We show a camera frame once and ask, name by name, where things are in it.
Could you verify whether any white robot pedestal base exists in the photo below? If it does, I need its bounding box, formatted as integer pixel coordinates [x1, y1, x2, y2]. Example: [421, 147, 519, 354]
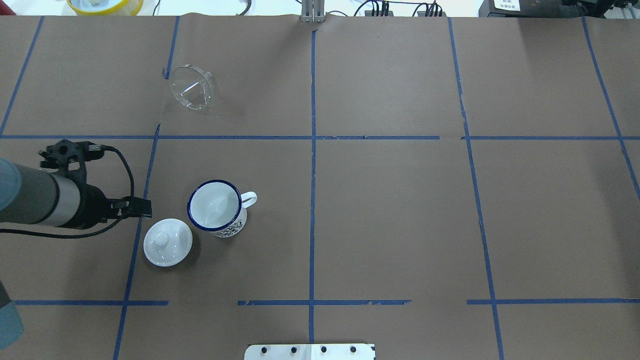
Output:
[243, 342, 377, 360]

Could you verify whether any black box device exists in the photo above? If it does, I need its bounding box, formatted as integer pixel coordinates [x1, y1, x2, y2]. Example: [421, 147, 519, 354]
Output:
[478, 0, 562, 18]

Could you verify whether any white mug lid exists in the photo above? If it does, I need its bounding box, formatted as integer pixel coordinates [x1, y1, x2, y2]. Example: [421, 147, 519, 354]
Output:
[142, 218, 194, 268]

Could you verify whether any yellow tape roll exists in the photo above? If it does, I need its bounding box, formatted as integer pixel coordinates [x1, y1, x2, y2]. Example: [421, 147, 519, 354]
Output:
[66, 0, 144, 16]

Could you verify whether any white enamel mug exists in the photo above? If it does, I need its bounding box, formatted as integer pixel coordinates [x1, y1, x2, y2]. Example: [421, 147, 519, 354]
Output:
[186, 178, 258, 239]

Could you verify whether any clear plastic funnel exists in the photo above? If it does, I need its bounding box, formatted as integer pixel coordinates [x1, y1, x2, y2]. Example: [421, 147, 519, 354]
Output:
[169, 64, 214, 111]

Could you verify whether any aluminium frame post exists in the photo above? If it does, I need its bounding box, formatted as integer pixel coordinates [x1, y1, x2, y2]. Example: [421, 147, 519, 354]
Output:
[299, 0, 326, 24]

